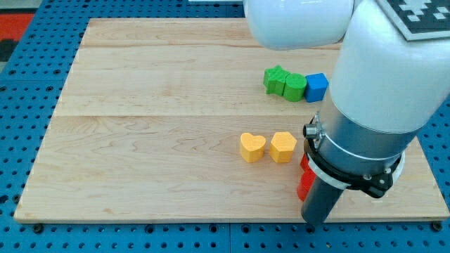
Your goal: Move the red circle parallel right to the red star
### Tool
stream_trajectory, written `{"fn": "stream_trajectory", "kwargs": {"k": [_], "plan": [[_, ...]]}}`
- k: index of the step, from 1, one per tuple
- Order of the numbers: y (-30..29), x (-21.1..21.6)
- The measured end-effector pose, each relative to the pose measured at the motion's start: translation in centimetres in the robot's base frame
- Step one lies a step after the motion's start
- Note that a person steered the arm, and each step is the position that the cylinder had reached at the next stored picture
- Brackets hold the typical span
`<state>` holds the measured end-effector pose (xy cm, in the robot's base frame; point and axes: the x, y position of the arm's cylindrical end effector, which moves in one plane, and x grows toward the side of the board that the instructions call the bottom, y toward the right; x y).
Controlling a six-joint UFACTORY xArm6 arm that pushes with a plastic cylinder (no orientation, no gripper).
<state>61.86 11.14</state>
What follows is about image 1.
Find red cylinder block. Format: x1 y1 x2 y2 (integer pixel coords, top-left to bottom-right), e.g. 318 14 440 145
297 170 316 201

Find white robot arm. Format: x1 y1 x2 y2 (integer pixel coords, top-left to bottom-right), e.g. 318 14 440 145
243 0 449 198

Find green star block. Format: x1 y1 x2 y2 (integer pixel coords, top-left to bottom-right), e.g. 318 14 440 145
263 65 290 96

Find red star block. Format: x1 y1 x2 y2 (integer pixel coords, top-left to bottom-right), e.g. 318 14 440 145
300 153 311 172

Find yellow heart block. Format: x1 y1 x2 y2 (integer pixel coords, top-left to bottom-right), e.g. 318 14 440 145
240 133 266 163

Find yellow hexagon block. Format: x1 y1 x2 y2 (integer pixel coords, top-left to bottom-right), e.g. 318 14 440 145
269 131 297 163

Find light wooden board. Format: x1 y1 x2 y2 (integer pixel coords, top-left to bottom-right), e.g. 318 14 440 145
13 18 450 224

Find green cylinder block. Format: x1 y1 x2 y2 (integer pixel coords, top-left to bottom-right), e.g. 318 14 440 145
283 73 307 102

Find blue cube block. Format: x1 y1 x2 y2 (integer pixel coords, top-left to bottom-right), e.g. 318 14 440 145
304 73 328 103

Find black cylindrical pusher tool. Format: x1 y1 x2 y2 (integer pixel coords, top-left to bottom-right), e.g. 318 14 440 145
301 177 344 226

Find black white fiducial marker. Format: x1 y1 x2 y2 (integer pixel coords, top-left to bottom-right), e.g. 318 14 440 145
376 0 449 41

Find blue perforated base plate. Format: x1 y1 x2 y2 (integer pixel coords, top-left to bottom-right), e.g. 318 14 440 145
1 0 449 252

